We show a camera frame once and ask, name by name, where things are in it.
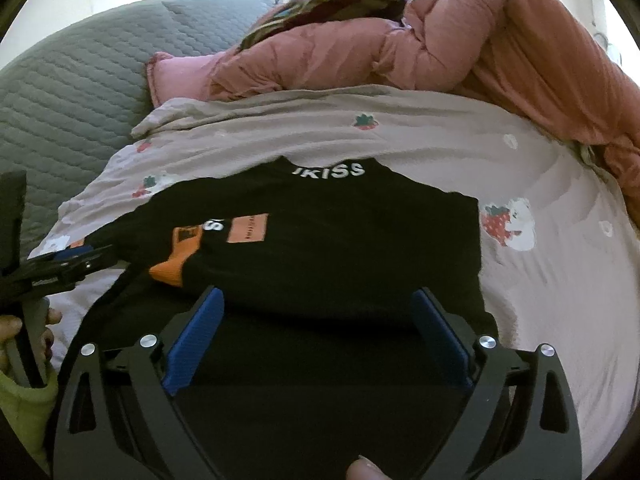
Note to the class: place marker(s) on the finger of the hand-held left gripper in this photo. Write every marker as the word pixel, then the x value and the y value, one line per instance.
pixel 75 262

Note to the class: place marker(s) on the strawberry print blanket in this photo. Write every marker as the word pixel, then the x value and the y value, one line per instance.
pixel 540 310

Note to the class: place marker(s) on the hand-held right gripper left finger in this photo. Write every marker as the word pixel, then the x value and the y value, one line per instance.
pixel 192 345

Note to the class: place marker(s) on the person's left forearm green sleeve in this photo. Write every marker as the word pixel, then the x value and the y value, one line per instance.
pixel 27 410

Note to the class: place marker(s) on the dark teal pillow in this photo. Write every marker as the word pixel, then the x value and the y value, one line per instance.
pixel 350 0

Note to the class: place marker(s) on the person's right hand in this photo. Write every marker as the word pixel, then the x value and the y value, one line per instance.
pixel 369 470

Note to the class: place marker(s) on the black printed t-shirt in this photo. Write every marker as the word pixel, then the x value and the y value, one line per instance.
pixel 325 240

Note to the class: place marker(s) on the person's left hand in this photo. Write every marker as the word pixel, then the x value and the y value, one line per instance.
pixel 10 335

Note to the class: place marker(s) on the pink pillow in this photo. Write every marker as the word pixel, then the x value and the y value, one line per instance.
pixel 180 75

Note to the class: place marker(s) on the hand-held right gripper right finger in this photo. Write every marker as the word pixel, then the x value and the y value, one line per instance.
pixel 442 340

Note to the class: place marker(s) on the grey quilted bedspread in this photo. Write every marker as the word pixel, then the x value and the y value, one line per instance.
pixel 85 90

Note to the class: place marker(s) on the salmon pink duvet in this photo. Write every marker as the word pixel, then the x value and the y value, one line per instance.
pixel 475 45

